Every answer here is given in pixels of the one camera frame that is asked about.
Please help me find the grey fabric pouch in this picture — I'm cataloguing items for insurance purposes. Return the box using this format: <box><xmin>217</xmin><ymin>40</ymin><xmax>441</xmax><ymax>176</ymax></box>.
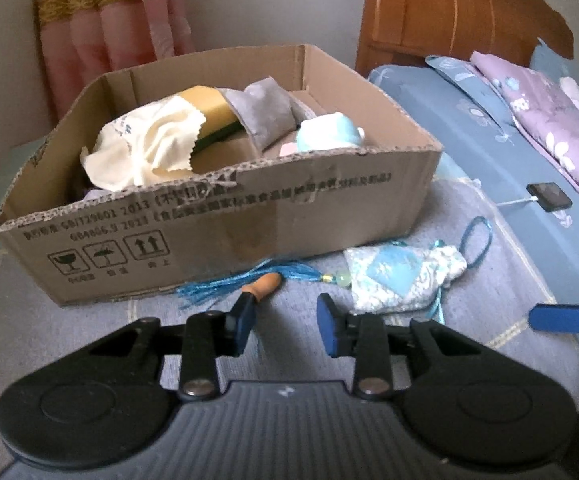
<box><xmin>217</xmin><ymin>79</ymin><xmax>315</xmax><ymax>152</ymax></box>

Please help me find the blue floral bedsheet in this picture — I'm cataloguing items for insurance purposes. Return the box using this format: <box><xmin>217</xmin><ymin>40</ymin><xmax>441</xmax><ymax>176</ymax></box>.
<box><xmin>367</xmin><ymin>62</ymin><xmax>579</xmax><ymax>396</ymax></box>

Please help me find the brown cardboard box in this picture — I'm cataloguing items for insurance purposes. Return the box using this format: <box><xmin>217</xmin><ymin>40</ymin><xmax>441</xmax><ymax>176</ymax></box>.
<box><xmin>0</xmin><ymin>44</ymin><xmax>444</xmax><ymax>308</ymax></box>

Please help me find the yellow sponge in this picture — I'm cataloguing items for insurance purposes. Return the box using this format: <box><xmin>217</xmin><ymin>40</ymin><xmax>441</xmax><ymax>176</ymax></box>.
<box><xmin>177</xmin><ymin>85</ymin><xmax>248</xmax><ymax>153</ymax></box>

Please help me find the black phone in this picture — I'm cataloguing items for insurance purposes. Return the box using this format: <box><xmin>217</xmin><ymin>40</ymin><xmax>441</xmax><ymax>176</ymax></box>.
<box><xmin>527</xmin><ymin>181</ymin><xmax>573</xmax><ymax>212</ymax></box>

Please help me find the blue pillow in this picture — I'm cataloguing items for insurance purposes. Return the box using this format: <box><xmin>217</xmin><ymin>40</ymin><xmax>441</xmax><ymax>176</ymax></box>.
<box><xmin>529</xmin><ymin>37</ymin><xmax>577</xmax><ymax>91</ymax></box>

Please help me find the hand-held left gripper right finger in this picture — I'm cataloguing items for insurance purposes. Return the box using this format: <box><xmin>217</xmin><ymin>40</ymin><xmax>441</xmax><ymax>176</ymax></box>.
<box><xmin>317</xmin><ymin>292</ymin><xmax>485</xmax><ymax>401</ymax></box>

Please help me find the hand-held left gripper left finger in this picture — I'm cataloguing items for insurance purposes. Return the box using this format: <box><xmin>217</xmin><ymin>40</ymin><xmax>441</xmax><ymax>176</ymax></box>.
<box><xmin>92</xmin><ymin>292</ymin><xmax>258</xmax><ymax>401</ymax></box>

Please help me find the pink curtain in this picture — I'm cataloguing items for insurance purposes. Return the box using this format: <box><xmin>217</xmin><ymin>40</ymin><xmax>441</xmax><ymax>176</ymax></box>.
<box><xmin>34</xmin><ymin>0</ymin><xmax>198</xmax><ymax>131</ymax></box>

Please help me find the grey plaid blanket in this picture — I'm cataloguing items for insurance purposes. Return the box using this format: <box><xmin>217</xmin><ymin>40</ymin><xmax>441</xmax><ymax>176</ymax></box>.
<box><xmin>0</xmin><ymin>180</ymin><xmax>579</xmax><ymax>461</ymax></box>

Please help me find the blue patterned sachet with tassel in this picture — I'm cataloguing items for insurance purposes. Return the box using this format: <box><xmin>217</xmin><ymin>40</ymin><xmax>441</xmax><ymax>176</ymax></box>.
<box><xmin>177</xmin><ymin>216</ymin><xmax>493</xmax><ymax>326</ymax></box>

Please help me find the blue and white plush toy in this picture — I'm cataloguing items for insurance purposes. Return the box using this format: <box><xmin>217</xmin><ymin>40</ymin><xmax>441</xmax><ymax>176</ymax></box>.
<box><xmin>295</xmin><ymin>112</ymin><xmax>366</xmax><ymax>153</ymax></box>

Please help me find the wooden headboard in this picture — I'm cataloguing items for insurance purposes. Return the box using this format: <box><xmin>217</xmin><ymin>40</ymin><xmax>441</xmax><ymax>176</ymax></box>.
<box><xmin>355</xmin><ymin>0</ymin><xmax>575</xmax><ymax>78</ymax></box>

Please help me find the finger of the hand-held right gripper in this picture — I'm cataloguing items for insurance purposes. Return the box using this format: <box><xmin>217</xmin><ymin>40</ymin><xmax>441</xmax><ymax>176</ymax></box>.
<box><xmin>528</xmin><ymin>285</ymin><xmax>579</xmax><ymax>343</ymax></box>

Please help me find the cream cloth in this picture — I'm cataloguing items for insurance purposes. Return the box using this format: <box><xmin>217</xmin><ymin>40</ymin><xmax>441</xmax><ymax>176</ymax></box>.
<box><xmin>80</xmin><ymin>96</ymin><xmax>208</xmax><ymax>192</ymax></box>

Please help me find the small orange wooden handle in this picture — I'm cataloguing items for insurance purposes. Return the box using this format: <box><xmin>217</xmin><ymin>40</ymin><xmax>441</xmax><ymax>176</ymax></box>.
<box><xmin>242</xmin><ymin>272</ymin><xmax>284</xmax><ymax>301</ymax></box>

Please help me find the purple floral pillow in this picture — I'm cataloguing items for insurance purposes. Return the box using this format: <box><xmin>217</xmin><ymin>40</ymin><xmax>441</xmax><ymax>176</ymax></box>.
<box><xmin>469</xmin><ymin>50</ymin><xmax>579</xmax><ymax>196</ymax></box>

